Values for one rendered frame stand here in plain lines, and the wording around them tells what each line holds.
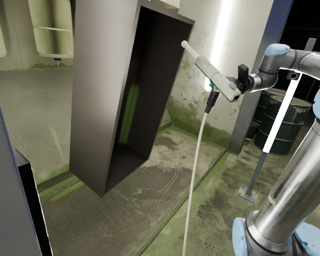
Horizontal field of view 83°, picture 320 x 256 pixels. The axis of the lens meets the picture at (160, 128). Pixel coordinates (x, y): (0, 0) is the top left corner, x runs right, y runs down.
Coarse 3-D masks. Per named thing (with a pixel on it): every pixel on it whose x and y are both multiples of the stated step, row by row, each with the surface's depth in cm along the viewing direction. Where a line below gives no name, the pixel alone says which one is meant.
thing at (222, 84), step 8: (200, 56) 90; (200, 64) 88; (208, 64) 86; (208, 72) 84; (216, 72) 82; (216, 80) 80; (224, 80) 78; (216, 88) 81; (224, 88) 76; (232, 88) 75; (216, 96) 86; (224, 96) 78; (232, 96) 73; (208, 104) 90; (208, 112) 94
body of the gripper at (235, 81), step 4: (232, 80) 86; (236, 80) 87; (240, 80) 87; (248, 80) 88; (236, 84) 85; (240, 84) 85; (248, 84) 89; (240, 88) 87; (244, 88) 92; (248, 88) 90; (244, 92) 94
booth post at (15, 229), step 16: (0, 112) 25; (0, 128) 26; (0, 144) 27; (0, 160) 27; (0, 176) 28; (16, 176) 30; (0, 192) 29; (16, 192) 31; (0, 208) 30; (16, 208) 32; (0, 224) 30; (16, 224) 33; (32, 224) 35; (0, 240) 31; (16, 240) 34; (32, 240) 36
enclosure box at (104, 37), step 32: (96, 0) 78; (128, 0) 71; (96, 32) 84; (128, 32) 75; (160, 32) 130; (96, 64) 90; (128, 64) 82; (160, 64) 138; (96, 96) 97; (128, 96) 157; (160, 96) 147; (96, 128) 106; (128, 128) 177; (96, 160) 116; (128, 160) 167; (96, 192) 129
